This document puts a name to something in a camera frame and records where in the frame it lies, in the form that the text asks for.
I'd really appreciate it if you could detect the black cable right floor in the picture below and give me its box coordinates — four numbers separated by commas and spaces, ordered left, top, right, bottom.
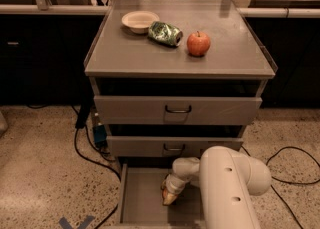
241, 145, 320, 229

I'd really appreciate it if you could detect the grey drawer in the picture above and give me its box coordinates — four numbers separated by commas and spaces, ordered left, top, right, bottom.
107, 136, 243, 157
94, 96, 262, 125
116, 164, 206, 229

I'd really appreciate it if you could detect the bottom grey drawer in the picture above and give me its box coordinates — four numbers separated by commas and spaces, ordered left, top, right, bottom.
116, 164, 206, 229

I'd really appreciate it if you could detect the crushed green soda can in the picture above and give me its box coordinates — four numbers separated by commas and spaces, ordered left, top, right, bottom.
148, 21, 183, 47

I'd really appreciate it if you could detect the middle grey drawer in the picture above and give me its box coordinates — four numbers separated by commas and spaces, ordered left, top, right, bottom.
107, 136, 243, 157

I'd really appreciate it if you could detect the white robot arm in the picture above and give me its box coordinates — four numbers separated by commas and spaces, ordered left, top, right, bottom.
161, 146, 271, 229

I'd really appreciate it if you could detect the black cable left floor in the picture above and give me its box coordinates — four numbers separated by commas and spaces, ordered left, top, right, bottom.
25, 104, 122, 229

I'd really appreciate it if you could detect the grey drawer cabinet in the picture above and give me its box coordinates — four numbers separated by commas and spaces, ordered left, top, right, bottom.
85, 0, 275, 167

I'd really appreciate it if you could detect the blue power box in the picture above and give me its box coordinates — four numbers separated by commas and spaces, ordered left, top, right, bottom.
93, 125, 107, 148

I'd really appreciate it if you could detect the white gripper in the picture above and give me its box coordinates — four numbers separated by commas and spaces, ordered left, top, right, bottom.
161, 174, 190, 206

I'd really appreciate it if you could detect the red apple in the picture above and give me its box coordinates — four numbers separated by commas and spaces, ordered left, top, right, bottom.
187, 31, 211, 57

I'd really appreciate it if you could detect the white horizontal rail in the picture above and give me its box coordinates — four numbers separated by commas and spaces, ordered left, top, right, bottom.
0, 4, 320, 18

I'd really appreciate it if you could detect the orange fruit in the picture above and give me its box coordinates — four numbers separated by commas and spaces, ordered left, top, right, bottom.
162, 188, 167, 199

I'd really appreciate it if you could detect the black cable floor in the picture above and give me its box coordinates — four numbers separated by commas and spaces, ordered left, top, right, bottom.
25, 104, 122, 229
241, 145, 320, 229

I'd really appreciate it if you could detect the white bowl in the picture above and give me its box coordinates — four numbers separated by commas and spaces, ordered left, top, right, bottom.
122, 11, 160, 34

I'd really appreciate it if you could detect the top grey drawer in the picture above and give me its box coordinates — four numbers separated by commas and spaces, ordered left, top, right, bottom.
94, 96, 262, 125

